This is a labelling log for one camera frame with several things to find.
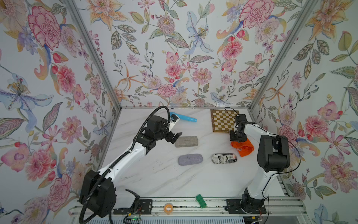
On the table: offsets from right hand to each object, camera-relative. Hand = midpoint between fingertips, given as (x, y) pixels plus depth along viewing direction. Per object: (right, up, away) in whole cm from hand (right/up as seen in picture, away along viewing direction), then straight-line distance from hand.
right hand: (235, 136), depth 100 cm
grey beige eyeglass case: (-33, -3, -2) cm, 33 cm away
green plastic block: (-28, -32, -24) cm, 49 cm away
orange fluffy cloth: (+4, -7, -7) cm, 11 cm away
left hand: (-41, +8, -20) cm, 46 cm away
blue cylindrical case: (-36, +13, +13) cm, 40 cm away
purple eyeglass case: (-33, -13, -11) cm, 37 cm away
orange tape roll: (-46, -36, -25) cm, 63 cm away
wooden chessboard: (-5, +11, +11) cm, 16 cm away
